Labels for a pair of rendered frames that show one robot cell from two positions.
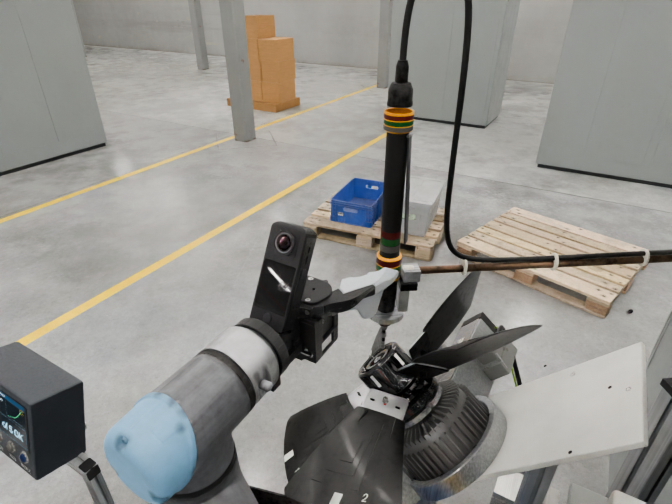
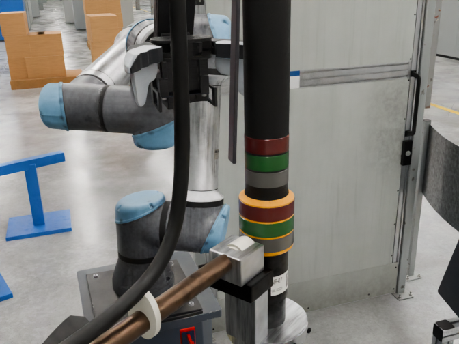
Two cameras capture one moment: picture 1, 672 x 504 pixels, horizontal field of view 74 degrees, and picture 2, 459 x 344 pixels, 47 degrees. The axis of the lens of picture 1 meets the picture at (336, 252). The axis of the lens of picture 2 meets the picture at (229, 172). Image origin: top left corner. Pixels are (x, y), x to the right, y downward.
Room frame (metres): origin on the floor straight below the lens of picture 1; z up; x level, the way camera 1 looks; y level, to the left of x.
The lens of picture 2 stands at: (0.89, -0.39, 1.73)
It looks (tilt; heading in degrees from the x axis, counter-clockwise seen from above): 21 degrees down; 133
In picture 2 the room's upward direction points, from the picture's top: 2 degrees counter-clockwise
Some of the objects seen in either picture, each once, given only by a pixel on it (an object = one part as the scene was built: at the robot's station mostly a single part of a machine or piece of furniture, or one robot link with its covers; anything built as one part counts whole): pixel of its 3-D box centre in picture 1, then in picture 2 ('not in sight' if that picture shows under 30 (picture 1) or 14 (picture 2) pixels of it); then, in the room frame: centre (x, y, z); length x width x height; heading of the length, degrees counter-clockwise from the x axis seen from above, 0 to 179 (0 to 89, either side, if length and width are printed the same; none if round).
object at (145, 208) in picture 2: not in sight; (143, 222); (-0.02, 0.30, 1.19); 0.13 x 0.12 x 0.14; 34
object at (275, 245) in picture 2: not in sight; (266, 233); (0.65, -0.09, 1.53); 0.04 x 0.04 x 0.01
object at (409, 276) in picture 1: (392, 291); (259, 284); (0.65, -0.10, 1.49); 0.09 x 0.07 x 0.10; 95
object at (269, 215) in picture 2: (389, 258); (266, 203); (0.65, -0.09, 1.56); 0.04 x 0.04 x 0.01
